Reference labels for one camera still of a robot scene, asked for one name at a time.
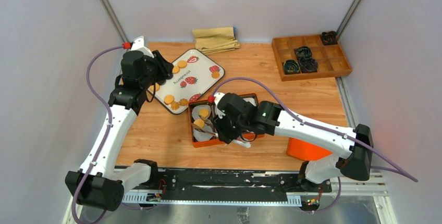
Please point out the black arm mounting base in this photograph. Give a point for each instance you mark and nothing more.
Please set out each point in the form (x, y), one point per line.
(216, 186)

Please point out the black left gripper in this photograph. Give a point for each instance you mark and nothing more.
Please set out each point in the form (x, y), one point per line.
(164, 67)

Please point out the orange compartment cookie box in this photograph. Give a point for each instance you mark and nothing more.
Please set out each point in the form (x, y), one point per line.
(208, 122)

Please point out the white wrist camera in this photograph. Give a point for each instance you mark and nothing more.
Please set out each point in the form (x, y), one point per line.
(214, 99)
(138, 44)

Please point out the white strawberry tray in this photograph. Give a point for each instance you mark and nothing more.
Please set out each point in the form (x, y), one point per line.
(191, 82)

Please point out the white paper cup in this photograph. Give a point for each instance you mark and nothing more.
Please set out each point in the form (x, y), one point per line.
(195, 111)
(203, 136)

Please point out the wooden compartment organizer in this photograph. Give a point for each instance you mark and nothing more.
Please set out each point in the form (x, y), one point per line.
(331, 59)

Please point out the folded yellow cloth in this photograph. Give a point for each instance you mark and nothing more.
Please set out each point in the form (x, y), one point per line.
(216, 40)

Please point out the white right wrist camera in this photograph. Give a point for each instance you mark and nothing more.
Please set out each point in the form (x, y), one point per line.
(214, 99)

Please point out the round yellow cookie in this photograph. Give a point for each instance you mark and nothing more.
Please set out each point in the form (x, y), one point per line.
(204, 113)
(168, 99)
(182, 64)
(155, 87)
(175, 69)
(199, 123)

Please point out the white paper cup front left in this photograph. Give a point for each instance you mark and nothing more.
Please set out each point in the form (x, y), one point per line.
(203, 136)

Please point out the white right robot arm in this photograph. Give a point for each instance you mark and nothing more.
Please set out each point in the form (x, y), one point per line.
(350, 149)

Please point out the flower yellow cookie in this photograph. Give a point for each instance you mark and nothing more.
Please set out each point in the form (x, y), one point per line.
(183, 102)
(174, 105)

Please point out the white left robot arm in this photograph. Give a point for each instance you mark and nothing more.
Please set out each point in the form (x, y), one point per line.
(95, 184)

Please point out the orange box lid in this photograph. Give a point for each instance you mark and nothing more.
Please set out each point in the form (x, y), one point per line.
(305, 151)

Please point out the swirl yellow cookie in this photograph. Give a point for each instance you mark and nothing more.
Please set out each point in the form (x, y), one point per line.
(215, 74)

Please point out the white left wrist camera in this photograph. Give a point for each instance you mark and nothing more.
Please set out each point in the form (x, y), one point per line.
(138, 44)

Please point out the metal tongs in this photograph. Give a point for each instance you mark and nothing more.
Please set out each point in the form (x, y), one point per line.
(229, 133)

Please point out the dark rolled item in corner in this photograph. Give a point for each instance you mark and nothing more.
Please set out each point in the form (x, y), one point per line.
(329, 38)

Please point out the white paper cup back left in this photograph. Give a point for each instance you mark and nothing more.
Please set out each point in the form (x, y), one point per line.
(195, 111)

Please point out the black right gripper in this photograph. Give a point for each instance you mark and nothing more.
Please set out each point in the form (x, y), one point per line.
(224, 133)

